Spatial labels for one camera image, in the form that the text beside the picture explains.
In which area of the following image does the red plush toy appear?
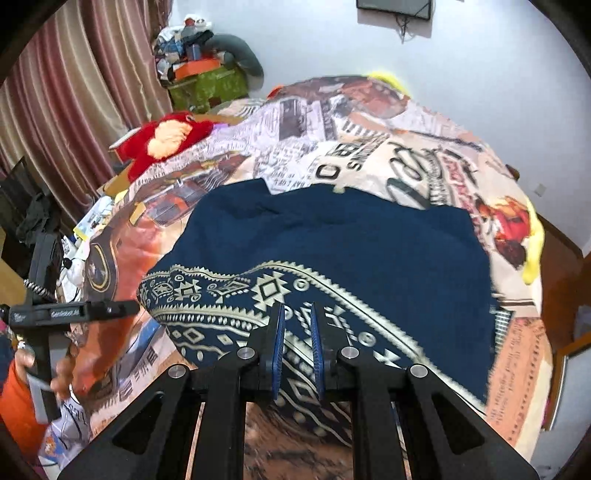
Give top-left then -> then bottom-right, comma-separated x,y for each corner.
119,111 -> 215,183

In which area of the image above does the printed blanket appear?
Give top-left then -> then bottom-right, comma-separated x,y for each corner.
41,75 -> 555,480

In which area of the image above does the green box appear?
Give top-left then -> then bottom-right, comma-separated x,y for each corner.
167,67 -> 250,114

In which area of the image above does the grey neck pillow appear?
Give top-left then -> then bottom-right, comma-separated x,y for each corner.
203,33 -> 265,93

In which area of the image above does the navy patterned sweater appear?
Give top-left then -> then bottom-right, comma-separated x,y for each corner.
137,179 -> 502,448

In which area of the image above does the black wall television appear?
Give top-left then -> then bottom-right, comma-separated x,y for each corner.
355,0 -> 432,21

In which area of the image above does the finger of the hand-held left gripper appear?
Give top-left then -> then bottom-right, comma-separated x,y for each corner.
88,299 -> 140,322

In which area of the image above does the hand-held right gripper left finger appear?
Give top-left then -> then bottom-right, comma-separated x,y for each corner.
58,302 -> 287,480

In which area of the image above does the black television cable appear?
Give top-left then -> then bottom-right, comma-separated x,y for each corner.
392,14 -> 417,43

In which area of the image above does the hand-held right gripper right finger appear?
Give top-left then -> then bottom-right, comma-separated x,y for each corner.
310,302 -> 541,480

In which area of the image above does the paper booklet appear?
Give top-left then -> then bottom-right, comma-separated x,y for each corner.
74,198 -> 114,241

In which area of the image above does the orange box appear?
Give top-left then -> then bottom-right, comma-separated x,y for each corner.
175,59 -> 223,80

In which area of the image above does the striped curtain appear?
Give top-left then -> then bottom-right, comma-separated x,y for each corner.
0,0 -> 174,227

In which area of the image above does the pile of clutter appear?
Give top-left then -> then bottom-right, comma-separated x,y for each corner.
152,14 -> 236,84

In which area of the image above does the person's left hand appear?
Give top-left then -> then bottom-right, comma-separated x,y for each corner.
15,343 -> 81,407

